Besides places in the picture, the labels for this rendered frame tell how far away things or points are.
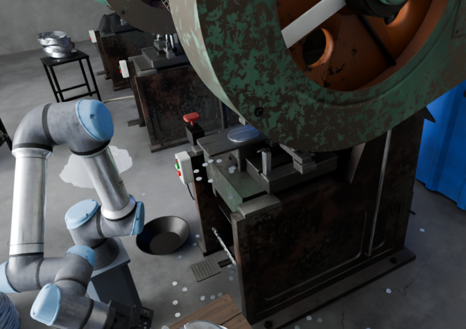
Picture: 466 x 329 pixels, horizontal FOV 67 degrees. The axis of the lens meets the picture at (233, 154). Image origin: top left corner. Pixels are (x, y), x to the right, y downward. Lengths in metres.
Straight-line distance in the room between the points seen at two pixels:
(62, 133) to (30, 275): 0.35
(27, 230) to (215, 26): 0.67
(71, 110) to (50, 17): 6.76
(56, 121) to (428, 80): 1.00
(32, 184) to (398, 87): 0.98
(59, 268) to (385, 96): 0.92
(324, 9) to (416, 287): 1.41
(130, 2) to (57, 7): 5.32
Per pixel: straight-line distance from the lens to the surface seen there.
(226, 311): 1.31
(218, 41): 0.68
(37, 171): 1.04
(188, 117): 1.60
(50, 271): 0.98
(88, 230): 1.31
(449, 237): 2.20
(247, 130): 1.37
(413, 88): 1.07
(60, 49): 4.04
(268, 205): 1.22
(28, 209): 1.02
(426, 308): 1.85
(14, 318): 2.01
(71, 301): 0.91
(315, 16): 0.81
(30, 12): 7.75
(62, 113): 1.02
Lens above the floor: 1.42
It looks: 31 degrees down
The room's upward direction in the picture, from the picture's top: 6 degrees counter-clockwise
